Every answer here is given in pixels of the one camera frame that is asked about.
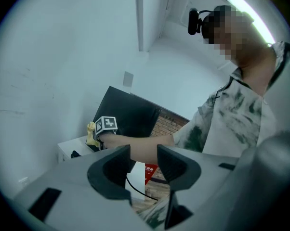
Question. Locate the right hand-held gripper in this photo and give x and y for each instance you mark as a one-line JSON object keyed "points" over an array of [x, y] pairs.
{"points": [[107, 123]]}

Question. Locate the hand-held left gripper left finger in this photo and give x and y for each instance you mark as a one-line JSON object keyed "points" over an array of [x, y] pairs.
{"points": [[106, 172]]}

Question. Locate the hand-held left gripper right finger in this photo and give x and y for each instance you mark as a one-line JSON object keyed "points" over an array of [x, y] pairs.
{"points": [[181, 170]]}

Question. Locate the yellow cleaning cloth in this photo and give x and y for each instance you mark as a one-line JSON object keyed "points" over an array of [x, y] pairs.
{"points": [[90, 131]]}

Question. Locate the black box appliance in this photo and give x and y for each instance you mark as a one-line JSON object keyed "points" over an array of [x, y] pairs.
{"points": [[130, 112]]}

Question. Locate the person's right forearm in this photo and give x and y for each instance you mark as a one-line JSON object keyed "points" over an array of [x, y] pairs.
{"points": [[140, 145]]}

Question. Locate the red box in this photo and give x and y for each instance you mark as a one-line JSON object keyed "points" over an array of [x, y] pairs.
{"points": [[150, 173]]}

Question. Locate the white low table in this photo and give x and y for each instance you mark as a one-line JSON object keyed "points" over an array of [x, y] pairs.
{"points": [[70, 145]]}

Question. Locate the person's patterned shirt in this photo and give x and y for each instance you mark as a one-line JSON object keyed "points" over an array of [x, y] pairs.
{"points": [[231, 124]]}

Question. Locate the person's head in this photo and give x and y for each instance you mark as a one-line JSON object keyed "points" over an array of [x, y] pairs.
{"points": [[236, 37]]}

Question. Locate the ceiling tube light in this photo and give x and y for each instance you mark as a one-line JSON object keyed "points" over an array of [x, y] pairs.
{"points": [[253, 13]]}

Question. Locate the black head-worn camera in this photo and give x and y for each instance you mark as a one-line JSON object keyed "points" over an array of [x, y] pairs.
{"points": [[194, 20]]}

